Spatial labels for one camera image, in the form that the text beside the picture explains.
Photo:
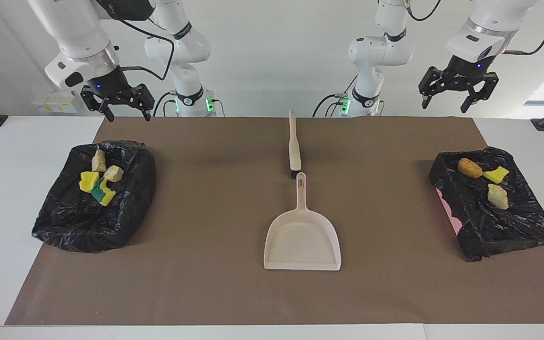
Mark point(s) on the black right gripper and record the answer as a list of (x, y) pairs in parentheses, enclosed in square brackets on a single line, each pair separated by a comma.
[(114, 89)]

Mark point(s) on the yellow green-backed sponge piece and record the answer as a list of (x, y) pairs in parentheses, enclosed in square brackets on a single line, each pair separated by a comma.
[(106, 197)]

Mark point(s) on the black plastic trash bag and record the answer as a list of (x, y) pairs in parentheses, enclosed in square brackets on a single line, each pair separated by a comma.
[(92, 222), (494, 231)]

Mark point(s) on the orange white striped sponge piece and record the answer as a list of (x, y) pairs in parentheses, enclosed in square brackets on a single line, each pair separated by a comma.
[(114, 173)]

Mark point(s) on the large pale sponge chunk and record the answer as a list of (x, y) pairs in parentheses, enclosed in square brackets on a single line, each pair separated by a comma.
[(98, 160)]

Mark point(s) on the beige hand brush black bristles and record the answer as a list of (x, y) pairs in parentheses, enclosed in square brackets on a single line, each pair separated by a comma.
[(294, 146)]

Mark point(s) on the pale ridged sponge piece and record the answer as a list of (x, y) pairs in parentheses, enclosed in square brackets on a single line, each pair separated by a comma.
[(497, 196)]

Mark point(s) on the brown paper table mat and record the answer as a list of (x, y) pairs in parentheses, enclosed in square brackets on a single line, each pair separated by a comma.
[(272, 293)]

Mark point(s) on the beige plastic dustpan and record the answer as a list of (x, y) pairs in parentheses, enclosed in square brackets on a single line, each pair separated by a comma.
[(302, 241)]

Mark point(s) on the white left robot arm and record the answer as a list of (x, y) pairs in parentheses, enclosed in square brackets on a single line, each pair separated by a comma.
[(380, 47)]

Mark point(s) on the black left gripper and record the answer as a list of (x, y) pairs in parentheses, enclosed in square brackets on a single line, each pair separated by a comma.
[(463, 75)]

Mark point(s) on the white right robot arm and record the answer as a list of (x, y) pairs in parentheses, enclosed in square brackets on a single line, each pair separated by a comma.
[(78, 38)]

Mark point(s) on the white wall socket box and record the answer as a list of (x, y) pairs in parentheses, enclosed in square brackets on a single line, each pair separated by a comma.
[(55, 101)]

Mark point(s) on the pink plastic bin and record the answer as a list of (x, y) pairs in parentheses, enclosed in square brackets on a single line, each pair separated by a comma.
[(449, 212)]

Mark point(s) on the brown oval sponge lump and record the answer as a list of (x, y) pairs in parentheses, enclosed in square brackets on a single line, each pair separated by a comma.
[(469, 167)]

